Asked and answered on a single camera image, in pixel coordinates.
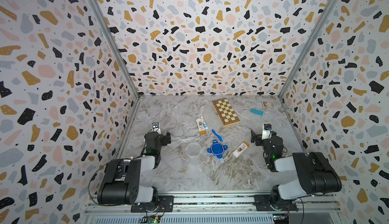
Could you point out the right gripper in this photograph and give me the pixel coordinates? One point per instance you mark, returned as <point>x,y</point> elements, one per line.
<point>254,137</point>

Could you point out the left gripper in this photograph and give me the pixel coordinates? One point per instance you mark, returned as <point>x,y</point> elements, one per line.
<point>164,141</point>

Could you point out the white bottle orange cap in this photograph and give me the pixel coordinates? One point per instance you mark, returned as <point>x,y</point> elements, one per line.
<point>240,149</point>

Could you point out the clear plastic container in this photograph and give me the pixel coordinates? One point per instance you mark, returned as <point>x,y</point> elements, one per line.
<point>193,150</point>

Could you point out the cream tube orange cap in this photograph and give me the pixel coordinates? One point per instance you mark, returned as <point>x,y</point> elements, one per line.
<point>201,127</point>

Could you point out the white blue toothpaste tube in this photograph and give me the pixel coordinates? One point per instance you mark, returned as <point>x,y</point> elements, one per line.
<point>204,123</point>

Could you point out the blue container lid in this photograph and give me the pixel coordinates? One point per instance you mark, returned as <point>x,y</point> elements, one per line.
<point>217,149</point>

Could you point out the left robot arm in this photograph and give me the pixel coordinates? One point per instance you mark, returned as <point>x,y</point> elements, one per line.
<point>121,181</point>

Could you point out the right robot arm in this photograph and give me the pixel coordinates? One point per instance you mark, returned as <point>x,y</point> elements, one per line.
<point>315,175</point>

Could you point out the teal small box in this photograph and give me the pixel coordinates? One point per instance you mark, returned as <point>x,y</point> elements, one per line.
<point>257,112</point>

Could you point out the playing card box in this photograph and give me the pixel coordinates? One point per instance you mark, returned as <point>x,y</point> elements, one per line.
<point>268,104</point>

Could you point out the wooden chessboard box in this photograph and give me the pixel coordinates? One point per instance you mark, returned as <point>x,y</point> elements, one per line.
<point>226,114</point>

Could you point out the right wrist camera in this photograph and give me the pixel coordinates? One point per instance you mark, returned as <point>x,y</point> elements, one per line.
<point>266,131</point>

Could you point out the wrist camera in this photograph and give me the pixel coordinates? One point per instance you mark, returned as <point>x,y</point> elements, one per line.
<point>266,131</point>
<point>156,127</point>

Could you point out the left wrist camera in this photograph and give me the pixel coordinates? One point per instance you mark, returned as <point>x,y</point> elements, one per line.
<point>156,127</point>

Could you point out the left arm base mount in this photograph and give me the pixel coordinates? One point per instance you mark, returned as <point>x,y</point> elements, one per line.
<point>161,204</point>

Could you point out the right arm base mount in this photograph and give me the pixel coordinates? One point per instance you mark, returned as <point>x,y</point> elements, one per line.
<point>270,202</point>

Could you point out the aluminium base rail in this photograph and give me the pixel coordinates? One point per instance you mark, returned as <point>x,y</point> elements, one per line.
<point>218,207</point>

